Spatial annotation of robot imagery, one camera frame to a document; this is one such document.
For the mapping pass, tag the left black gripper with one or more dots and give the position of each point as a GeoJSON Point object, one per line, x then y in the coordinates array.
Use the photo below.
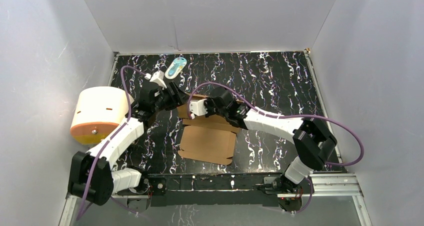
{"type": "Point", "coordinates": [170, 95]}

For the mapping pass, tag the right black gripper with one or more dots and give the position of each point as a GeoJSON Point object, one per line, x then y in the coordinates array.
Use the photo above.
{"type": "Point", "coordinates": [207, 103]}

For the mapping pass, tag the brown cardboard box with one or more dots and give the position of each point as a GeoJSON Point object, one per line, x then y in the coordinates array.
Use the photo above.
{"type": "Point", "coordinates": [207, 139]}

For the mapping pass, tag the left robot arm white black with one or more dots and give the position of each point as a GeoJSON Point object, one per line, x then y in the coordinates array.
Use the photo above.
{"type": "Point", "coordinates": [91, 176]}

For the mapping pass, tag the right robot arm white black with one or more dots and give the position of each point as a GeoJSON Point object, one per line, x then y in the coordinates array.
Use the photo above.
{"type": "Point", "coordinates": [313, 141]}

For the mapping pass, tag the blue white blister package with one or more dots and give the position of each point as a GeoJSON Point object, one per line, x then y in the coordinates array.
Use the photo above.
{"type": "Point", "coordinates": [175, 67]}

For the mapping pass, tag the white orange round container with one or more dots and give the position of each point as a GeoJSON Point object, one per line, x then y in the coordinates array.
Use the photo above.
{"type": "Point", "coordinates": [99, 111]}

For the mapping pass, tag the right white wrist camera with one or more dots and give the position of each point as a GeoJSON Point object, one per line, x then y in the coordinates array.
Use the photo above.
{"type": "Point", "coordinates": [197, 108]}

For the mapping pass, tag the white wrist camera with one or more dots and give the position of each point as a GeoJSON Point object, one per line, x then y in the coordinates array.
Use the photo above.
{"type": "Point", "coordinates": [157, 78]}
{"type": "Point", "coordinates": [197, 108]}

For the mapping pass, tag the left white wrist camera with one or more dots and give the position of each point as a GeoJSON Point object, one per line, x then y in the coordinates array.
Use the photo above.
{"type": "Point", "coordinates": [157, 78]}

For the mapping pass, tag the aluminium front rail frame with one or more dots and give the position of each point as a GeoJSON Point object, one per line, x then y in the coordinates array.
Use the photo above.
{"type": "Point", "coordinates": [326, 199]}

